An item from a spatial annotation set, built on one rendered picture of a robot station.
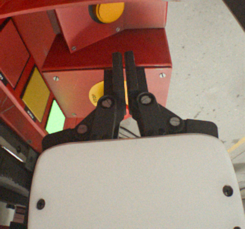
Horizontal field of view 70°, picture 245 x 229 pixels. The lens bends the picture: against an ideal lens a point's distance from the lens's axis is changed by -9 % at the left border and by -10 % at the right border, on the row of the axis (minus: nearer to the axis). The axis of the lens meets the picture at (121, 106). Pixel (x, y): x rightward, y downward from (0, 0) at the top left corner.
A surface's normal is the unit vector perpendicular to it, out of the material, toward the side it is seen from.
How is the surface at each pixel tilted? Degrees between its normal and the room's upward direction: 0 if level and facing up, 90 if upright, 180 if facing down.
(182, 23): 0
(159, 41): 90
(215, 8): 0
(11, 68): 90
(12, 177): 90
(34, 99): 90
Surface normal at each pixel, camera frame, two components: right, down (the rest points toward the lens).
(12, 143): 1.00, 0.00
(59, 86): -0.04, 0.82
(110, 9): 0.54, 0.67
